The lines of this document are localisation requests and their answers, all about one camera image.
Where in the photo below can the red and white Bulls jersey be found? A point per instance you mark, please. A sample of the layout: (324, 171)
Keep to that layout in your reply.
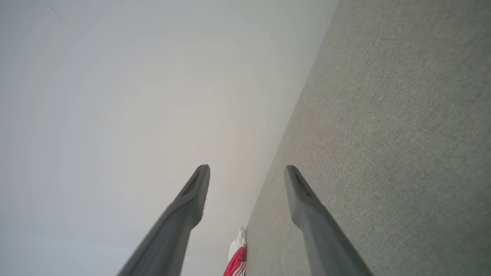
(236, 264)

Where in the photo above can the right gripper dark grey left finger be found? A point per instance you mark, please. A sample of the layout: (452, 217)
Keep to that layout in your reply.
(180, 226)

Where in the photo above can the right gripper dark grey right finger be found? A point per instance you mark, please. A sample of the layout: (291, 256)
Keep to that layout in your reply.
(318, 230)

